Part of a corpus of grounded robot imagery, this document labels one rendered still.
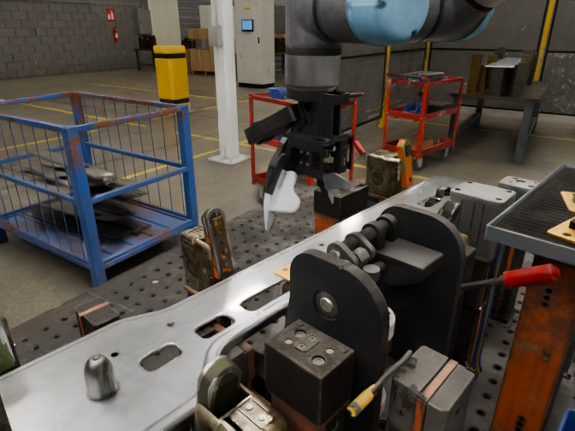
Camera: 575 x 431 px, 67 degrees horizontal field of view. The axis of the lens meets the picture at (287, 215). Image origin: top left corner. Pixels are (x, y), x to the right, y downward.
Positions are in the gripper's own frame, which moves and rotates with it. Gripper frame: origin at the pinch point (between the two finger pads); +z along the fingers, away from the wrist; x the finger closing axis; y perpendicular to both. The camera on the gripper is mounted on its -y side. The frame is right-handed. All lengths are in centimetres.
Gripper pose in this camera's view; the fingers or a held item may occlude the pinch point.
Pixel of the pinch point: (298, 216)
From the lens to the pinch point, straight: 69.0
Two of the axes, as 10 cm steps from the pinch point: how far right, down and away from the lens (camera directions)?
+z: -0.1, 9.2, 4.0
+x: 6.9, -2.9, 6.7
